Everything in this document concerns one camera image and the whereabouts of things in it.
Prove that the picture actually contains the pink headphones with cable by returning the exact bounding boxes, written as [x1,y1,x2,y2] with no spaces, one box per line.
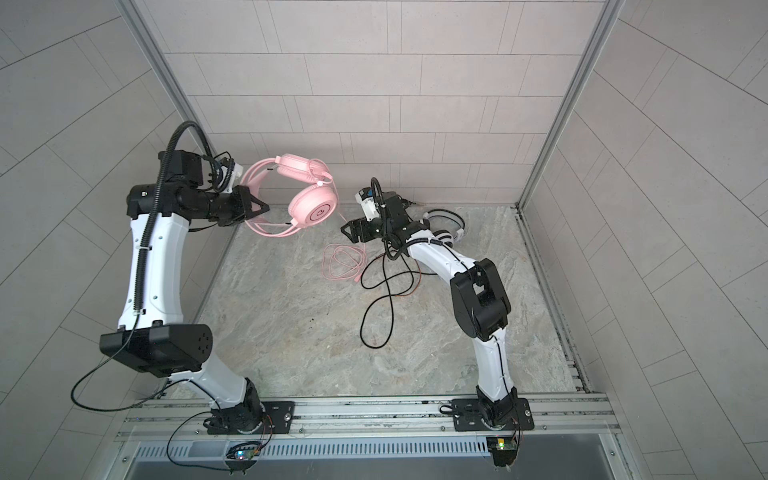
[240,154,368,282]

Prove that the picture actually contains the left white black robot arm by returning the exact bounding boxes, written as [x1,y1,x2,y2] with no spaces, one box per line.
[99,181,269,434]

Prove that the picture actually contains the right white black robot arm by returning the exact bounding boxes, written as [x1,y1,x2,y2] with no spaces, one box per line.
[341,187,527,431]

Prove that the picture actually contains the left green circuit board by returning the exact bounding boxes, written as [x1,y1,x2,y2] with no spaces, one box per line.
[224,441,263,473]

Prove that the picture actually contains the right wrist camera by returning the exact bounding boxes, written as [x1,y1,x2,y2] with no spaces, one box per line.
[355,186,380,221]

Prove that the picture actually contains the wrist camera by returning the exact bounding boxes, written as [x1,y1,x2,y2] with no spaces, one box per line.
[212,158,243,194]
[355,186,380,221]

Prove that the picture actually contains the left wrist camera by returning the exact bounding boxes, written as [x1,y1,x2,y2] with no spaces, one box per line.
[212,158,243,194]

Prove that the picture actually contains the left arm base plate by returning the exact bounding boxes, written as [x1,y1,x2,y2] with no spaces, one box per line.
[203,401,296,435]

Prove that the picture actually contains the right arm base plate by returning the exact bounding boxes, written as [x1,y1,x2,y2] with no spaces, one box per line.
[448,397,535,432]

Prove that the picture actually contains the white slotted cable duct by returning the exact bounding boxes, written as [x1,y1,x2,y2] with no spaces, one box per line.
[134,437,490,462]

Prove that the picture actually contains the aluminium mounting rail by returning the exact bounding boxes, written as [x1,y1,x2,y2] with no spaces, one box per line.
[116,392,622,443]

